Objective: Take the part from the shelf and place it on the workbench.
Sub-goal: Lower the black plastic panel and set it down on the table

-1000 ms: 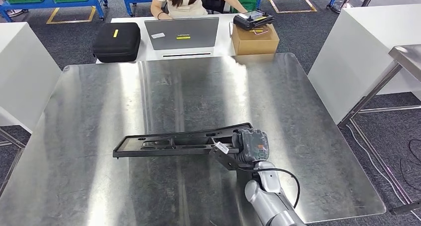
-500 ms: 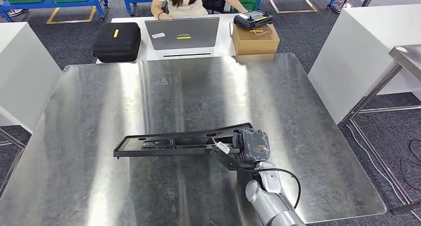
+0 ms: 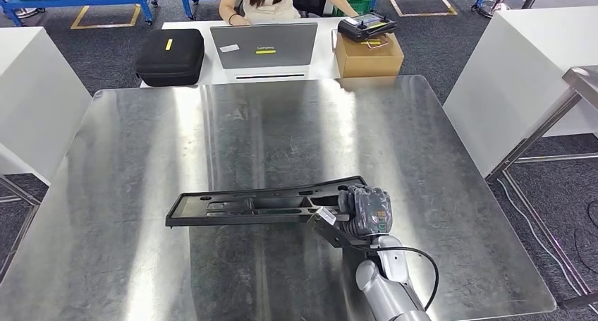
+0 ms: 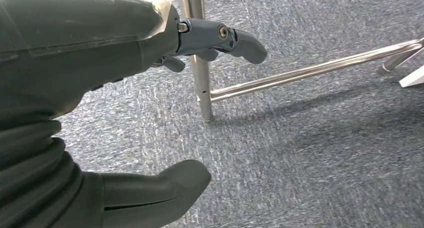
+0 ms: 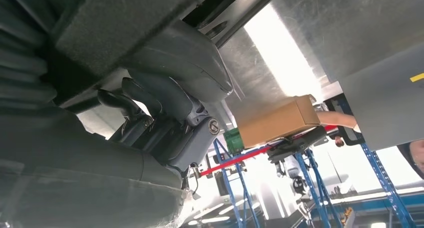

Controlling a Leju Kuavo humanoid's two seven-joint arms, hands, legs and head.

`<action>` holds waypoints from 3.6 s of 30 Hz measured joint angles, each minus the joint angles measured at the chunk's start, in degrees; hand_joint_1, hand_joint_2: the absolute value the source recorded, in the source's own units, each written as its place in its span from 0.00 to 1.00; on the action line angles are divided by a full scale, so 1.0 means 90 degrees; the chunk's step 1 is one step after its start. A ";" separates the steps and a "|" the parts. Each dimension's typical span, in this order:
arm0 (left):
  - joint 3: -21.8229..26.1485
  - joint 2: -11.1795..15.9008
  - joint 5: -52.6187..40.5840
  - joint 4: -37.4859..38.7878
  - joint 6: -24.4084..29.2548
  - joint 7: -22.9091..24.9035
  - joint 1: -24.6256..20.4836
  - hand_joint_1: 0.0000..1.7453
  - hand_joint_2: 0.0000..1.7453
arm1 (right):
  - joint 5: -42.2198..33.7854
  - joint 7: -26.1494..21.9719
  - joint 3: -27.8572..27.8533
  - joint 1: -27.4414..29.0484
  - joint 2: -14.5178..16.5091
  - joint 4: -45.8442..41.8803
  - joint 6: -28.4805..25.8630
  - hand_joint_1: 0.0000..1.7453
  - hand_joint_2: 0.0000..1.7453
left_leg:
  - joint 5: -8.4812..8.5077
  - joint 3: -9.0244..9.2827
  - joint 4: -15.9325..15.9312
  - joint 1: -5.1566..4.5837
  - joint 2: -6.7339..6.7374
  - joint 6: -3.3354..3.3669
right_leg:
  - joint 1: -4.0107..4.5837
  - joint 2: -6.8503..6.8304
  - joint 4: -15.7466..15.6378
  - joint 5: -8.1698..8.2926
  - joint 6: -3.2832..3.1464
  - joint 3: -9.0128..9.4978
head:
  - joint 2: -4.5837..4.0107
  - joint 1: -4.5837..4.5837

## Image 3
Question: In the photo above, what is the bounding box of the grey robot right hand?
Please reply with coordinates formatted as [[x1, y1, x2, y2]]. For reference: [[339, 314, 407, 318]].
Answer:
[[337, 184, 393, 238]]

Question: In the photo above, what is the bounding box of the long black plastic panel part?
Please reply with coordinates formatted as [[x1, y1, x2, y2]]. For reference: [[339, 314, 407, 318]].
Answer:
[[164, 175, 367, 229]]

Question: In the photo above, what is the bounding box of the stainless steel workbench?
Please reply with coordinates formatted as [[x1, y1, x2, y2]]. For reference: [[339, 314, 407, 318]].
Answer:
[[0, 74, 558, 321]]

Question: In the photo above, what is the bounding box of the person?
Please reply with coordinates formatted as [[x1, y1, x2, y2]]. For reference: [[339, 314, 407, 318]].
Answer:
[[218, 0, 360, 27]]

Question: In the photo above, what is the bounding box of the grey laptop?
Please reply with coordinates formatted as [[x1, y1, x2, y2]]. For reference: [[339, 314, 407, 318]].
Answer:
[[209, 22, 319, 83]]

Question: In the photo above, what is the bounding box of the black zip case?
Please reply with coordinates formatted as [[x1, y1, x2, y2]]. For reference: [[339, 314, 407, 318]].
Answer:
[[135, 28, 207, 88]]

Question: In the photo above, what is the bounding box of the green plastic crate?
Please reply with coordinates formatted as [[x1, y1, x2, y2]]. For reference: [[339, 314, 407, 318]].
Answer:
[[332, 0, 372, 17]]

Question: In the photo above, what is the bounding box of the black handheld controller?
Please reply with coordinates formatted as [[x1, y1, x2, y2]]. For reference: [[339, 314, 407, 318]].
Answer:
[[337, 12, 399, 43]]

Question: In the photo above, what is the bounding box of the brown cardboard box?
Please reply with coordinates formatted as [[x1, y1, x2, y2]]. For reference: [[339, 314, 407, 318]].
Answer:
[[334, 31, 405, 79]]

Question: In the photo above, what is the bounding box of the yellow floor tape square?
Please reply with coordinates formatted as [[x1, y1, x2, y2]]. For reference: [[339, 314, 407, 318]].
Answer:
[[70, 3, 142, 30], [385, 0, 459, 18]]

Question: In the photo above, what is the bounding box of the white cabinet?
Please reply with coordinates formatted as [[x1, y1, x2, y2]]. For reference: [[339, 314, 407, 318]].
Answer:
[[0, 26, 93, 186], [442, 6, 598, 178]]

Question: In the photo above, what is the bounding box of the stainless steel table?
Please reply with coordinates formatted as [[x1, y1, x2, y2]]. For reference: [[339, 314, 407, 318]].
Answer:
[[0, 174, 43, 282], [485, 65, 598, 310]]

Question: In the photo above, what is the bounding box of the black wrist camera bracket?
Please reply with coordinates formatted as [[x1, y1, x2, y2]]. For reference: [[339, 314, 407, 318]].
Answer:
[[307, 213, 374, 250]]

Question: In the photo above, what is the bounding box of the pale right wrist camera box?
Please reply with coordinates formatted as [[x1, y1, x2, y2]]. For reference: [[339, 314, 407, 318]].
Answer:
[[314, 206, 337, 226]]

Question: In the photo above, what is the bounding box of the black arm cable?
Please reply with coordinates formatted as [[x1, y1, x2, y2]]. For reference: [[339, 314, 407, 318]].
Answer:
[[364, 245, 440, 313]]

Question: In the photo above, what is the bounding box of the white floor cable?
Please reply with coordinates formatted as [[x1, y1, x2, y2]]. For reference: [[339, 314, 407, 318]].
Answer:
[[495, 176, 598, 305]]

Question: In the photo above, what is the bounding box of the tangled black floor cable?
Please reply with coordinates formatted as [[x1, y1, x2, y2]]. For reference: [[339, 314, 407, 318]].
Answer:
[[572, 199, 598, 275]]

